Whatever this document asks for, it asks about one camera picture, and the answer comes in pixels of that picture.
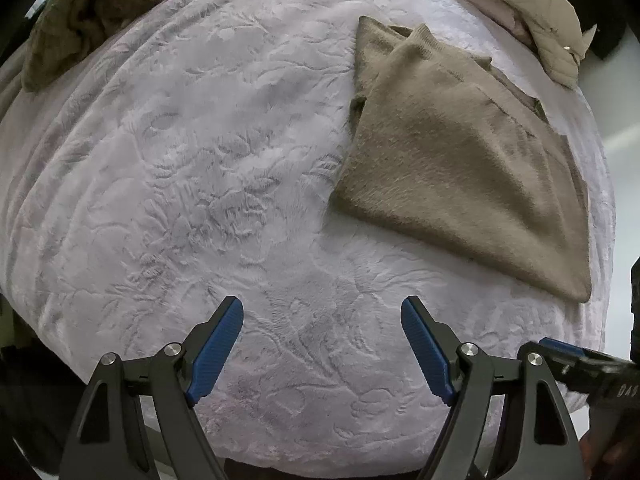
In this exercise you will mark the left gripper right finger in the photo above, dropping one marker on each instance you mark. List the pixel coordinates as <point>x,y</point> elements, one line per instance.
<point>536,437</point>

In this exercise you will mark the beige quilted jacket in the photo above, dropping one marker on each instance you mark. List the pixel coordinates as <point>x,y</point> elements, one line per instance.
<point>558,36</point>

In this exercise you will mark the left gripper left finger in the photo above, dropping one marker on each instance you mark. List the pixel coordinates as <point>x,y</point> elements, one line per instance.
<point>108,439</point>

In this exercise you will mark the taupe knit sweater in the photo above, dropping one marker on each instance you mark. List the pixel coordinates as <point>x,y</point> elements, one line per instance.
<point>447,150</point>

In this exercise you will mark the dark olive knit garment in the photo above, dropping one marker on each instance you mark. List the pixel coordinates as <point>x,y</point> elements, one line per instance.
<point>67,31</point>

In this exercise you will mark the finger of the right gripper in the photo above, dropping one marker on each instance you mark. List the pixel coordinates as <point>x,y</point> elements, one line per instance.
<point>608,382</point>

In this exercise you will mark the lavender embossed bed blanket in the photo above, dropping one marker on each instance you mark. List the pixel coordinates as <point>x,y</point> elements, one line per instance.
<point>192,157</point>

